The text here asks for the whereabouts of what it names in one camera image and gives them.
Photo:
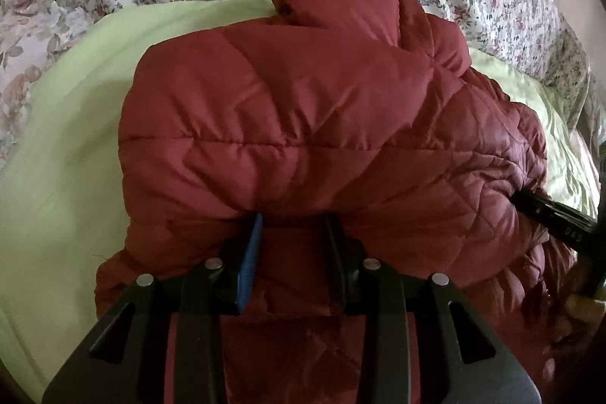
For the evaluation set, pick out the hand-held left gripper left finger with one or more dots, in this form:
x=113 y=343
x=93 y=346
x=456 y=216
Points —
x=249 y=252

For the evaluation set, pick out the light green bedsheet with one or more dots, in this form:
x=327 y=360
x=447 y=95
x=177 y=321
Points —
x=71 y=177

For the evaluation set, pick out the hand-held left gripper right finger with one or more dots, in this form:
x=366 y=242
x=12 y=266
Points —
x=335 y=257

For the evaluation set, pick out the large flower print pillow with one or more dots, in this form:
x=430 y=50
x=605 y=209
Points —
x=33 y=53

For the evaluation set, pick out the red quilted jacket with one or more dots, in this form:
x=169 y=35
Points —
x=303 y=134

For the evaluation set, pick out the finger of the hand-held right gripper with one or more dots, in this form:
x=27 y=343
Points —
x=544 y=210

